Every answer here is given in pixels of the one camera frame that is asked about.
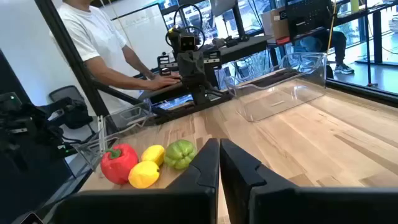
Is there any green pepper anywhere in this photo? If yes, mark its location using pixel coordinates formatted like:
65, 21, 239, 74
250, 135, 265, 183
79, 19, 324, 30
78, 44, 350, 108
163, 139, 198, 170

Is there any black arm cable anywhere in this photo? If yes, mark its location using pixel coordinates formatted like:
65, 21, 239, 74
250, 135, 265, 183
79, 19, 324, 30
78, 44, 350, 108
164, 2, 206, 47

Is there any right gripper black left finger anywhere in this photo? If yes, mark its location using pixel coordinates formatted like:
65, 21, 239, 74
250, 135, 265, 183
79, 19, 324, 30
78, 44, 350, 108
55, 138, 220, 224

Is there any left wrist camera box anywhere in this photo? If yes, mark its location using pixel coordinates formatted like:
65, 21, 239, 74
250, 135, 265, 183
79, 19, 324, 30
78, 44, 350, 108
178, 32, 197, 52

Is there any grey computer monitor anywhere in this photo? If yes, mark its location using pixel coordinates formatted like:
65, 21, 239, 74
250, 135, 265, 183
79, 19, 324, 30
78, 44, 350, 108
210, 0, 247, 39

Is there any black light stand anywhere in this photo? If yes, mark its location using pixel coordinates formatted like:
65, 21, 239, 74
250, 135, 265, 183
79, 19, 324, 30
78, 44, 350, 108
363, 0, 379, 88

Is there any black computer case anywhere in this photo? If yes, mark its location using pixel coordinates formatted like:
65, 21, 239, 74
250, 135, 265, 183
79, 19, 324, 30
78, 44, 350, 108
285, 0, 335, 39

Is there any black table frame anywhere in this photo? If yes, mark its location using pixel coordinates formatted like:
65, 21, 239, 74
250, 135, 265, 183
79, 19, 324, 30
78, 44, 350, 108
136, 68, 398, 125

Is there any brown cardboard box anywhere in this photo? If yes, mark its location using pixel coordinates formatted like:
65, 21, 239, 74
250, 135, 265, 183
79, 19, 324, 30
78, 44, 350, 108
261, 6, 292, 40

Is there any black workbench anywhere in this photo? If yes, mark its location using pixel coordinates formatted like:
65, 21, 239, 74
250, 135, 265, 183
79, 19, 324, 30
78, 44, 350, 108
335, 0, 398, 67

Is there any black office chair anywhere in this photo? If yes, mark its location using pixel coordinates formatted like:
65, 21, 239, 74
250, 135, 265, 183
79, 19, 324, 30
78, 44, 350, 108
48, 85, 95, 131

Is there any red bell pepper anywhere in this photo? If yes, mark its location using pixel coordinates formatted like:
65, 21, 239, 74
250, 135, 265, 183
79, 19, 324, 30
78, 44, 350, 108
99, 143, 139, 185

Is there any black frame post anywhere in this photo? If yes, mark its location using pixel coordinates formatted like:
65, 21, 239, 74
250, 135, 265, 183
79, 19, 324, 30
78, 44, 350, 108
34, 0, 110, 116

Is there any black device with cables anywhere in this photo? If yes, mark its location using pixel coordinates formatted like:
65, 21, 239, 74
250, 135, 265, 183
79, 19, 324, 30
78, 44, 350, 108
0, 91, 94, 162

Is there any yellow bell pepper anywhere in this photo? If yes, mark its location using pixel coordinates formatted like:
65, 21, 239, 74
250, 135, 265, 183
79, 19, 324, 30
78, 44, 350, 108
141, 144, 166, 167

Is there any white board panel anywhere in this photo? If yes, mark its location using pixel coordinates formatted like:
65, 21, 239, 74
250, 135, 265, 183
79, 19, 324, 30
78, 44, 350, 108
111, 2, 170, 63

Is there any clear plastic basket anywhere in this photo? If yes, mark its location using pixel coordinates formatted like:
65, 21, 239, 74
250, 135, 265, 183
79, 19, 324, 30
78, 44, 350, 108
223, 52, 328, 123
70, 101, 154, 171

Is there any thin yellow pole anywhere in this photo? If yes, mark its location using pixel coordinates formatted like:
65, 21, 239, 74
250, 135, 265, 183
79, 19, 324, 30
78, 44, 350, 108
326, 0, 338, 54

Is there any yellow lemon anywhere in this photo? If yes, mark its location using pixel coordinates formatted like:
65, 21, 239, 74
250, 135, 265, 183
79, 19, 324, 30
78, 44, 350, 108
128, 161, 161, 190

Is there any small black device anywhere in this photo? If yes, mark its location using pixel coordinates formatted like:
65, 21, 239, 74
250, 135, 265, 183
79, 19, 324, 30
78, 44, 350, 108
213, 34, 249, 49

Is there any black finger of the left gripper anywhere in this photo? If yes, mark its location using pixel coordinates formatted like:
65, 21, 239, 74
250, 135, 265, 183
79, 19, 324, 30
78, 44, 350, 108
191, 60, 206, 91
177, 60, 192, 91

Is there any person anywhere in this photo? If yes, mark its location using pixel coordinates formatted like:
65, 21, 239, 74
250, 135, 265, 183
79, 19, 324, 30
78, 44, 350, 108
294, 29, 355, 75
57, 0, 183, 114

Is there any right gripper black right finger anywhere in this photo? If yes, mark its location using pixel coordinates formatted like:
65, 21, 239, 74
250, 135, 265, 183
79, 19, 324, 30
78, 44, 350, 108
220, 138, 398, 224

